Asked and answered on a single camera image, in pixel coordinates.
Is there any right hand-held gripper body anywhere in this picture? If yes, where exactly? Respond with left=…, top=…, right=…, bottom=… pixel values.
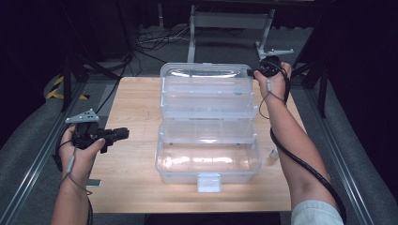
left=256, top=48, right=295, bottom=78

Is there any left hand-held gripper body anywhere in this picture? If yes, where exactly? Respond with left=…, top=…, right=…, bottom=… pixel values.
left=65, top=108, right=111, bottom=154

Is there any clear plastic storage box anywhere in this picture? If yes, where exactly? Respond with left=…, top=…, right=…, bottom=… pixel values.
left=154, top=62, right=263, bottom=193

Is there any person's right hand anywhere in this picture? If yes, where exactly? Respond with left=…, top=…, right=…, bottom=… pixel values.
left=253, top=61, right=293, bottom=102

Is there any person's left hand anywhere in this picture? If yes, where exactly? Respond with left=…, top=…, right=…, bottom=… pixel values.
left=58, top=125, right=106, bottom=188

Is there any black metal stand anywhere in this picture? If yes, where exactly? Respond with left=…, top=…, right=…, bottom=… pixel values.
left=60, top=6, right=121, bottom=113
left=290, top=18, right=329, bottom=119

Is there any yellow black floor tape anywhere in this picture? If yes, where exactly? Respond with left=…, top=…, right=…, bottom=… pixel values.
left=46, top=76, right=90, bottom=101

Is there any person's dark clothing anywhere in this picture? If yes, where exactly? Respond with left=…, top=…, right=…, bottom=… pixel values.
left=144, top=212, right=282, bottom=225

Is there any light grey sleeve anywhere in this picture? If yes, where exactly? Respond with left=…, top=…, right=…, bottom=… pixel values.
left=290, top=200, right=345, bottom=225

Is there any grey right wrist strap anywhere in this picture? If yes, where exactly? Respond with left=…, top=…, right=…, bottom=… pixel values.
left=257, top=78, right=287, bottom=120

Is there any grey wrist strap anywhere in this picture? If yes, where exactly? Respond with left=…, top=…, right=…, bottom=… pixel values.
left=60, top=146, right=94, bottom=196
left=257, top=78, right=287, bottom=120

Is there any grey left wrist strap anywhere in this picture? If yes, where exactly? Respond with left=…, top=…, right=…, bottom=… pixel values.
left=60, top=146, right=94, bottom=196

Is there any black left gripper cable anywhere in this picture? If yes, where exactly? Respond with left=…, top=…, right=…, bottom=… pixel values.
left=53, top=125, right=95, bottom=225

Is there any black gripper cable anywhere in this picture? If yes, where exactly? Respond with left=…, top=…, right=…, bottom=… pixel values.
left=53, top=125, right=95, bottom=225
left=269, top=69, right=347, bottom=225

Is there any long black floor cable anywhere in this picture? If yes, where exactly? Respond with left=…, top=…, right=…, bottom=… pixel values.
left=94, top=54, right=134, bottom=114

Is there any grey metal desk frame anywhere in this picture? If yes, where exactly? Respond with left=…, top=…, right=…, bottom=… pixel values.
left=186, top=4, right=276, bottom=64

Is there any aluminium floor rail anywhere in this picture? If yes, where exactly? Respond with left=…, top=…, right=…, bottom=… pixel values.
left=0, top=82, right=87, bottom=225
left=304, top=88, right=375, bottom=225

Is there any bundle of floor cables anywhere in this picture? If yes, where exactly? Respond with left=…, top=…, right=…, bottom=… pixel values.
left=135, top=24, right=245, bottom=53

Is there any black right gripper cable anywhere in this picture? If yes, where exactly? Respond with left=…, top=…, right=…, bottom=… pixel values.
left=269, top=69, right=347, bottom=225

